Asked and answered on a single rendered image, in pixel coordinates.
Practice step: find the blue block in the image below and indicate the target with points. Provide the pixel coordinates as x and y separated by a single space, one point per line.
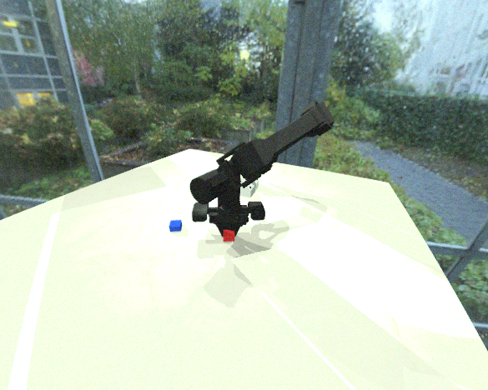
175 226

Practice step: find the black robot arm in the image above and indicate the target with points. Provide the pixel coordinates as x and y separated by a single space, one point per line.
251 160

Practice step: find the red block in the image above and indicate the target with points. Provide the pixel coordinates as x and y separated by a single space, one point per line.
228 236

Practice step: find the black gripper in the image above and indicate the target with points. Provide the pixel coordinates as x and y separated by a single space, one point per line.
200 211

